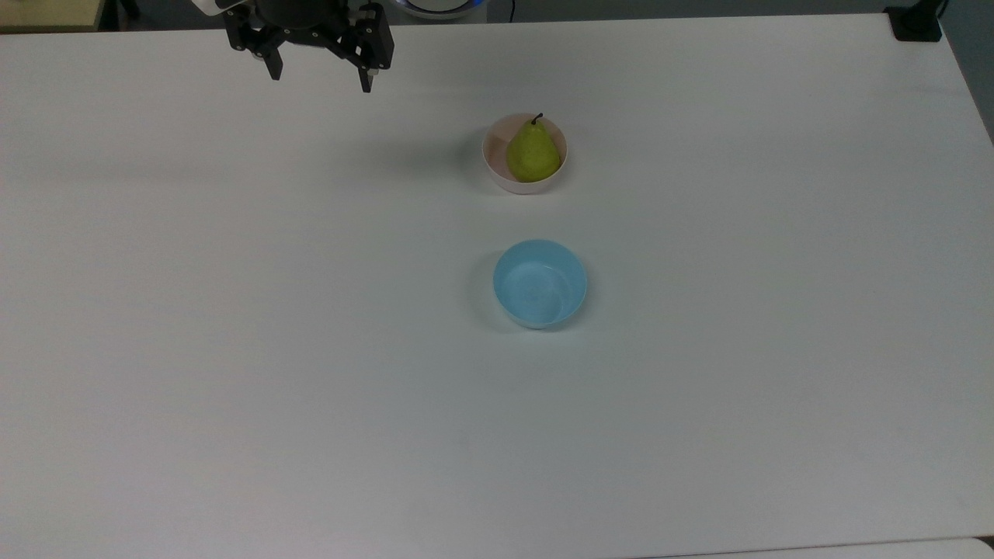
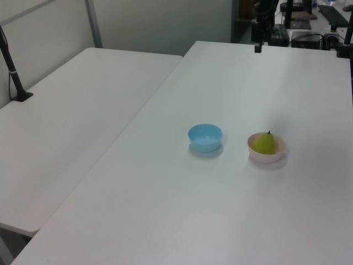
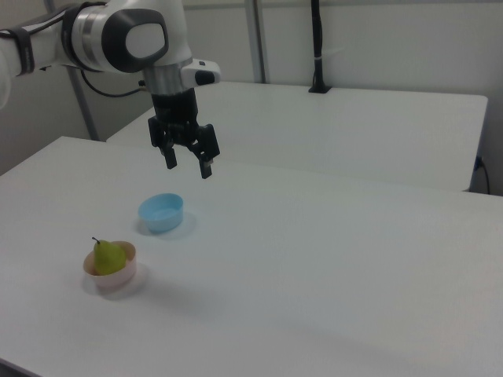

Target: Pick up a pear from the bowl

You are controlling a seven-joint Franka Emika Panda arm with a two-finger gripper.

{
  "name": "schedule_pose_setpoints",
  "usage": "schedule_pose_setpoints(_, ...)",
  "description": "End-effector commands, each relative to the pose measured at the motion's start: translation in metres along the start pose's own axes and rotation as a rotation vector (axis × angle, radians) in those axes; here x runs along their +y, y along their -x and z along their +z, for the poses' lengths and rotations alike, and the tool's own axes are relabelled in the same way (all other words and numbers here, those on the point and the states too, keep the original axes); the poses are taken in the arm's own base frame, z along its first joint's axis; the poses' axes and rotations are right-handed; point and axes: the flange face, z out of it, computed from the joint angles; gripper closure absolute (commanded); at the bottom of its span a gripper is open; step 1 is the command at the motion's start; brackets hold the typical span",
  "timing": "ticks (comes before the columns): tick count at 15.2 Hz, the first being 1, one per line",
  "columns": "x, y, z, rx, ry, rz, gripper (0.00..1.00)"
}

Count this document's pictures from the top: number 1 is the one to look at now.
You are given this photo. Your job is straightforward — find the light wooden furniture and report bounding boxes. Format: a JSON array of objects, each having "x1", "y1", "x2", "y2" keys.
[{"x1": 0, "y1": 0, "x2": 105, "y2": 33}]

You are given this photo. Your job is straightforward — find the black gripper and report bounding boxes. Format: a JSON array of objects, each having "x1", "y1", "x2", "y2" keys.
[{"x1": 224, "y1": 0, "x2": 395, "y2": 94}]

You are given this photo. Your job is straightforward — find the pink plastic bowl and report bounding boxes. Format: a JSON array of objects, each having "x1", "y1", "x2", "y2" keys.
[{"x1": 481, "y1": 113, "x2": 568, "y2": 195}]

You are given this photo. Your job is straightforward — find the black table clamp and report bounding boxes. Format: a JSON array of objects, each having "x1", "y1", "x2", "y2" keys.
[{"x1": 885, "y1": 0, "x2": 950, "y2": 43}]

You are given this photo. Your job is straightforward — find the green pear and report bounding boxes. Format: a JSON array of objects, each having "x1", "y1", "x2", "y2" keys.
[{"x1": 506, "y1": 113, "x2": 561, "y2": 183}]

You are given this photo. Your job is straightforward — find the light blue plastic bowl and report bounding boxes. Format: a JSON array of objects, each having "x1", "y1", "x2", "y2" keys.
[{"x1": 493, "y1": 239, "x2": 589, "y2": 330}]

